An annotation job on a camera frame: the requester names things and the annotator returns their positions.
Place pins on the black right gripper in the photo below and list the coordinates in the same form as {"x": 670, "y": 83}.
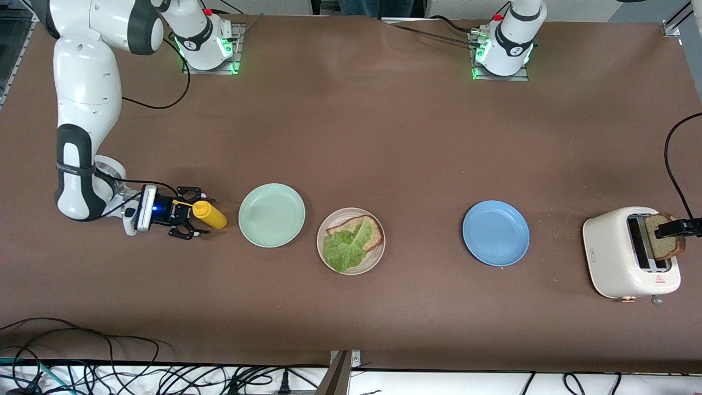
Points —
{"x": 168, "y": 212}

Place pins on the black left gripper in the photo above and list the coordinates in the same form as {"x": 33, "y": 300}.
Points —
{"x": 678, "y": 226}

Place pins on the brown bread slice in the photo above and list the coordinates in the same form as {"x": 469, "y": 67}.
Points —
{"x": 373, "y": 233}
{"x": 666, "y": 249}

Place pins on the yellow mustard squeeze bottle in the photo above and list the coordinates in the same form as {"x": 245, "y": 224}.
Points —
{"x": 213, "y": 215}

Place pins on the green lettuce leaf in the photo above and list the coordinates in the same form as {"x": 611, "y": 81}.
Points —
{"x": 343, "y": 249}

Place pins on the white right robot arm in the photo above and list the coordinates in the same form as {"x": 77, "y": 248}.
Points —
{"x": 88, "y": 82}

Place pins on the mint green plate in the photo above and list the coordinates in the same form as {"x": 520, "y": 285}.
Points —
{"x": 271, "y": 215}

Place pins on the beige plate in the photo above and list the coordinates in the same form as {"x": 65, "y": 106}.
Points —
{"x": 330, "y": 220}

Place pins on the blue plate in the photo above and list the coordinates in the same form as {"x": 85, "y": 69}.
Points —
{"x": 496, "y": 233}

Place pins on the white toaster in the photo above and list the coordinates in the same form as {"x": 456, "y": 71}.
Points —
{"x": 609, "y": 258}

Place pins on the black power plug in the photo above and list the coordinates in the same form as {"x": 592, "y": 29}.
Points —
{"x": 284, "y": 384}

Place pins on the person in blue jeans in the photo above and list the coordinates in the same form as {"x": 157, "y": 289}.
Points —
{"x": 375, "y": 6}

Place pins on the aluminium corner bracket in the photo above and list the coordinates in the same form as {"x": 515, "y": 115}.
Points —
{"x": 670, "y": 28}

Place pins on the aluminium frame post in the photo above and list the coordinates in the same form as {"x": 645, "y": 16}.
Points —
{"x": 337, "y": 378}

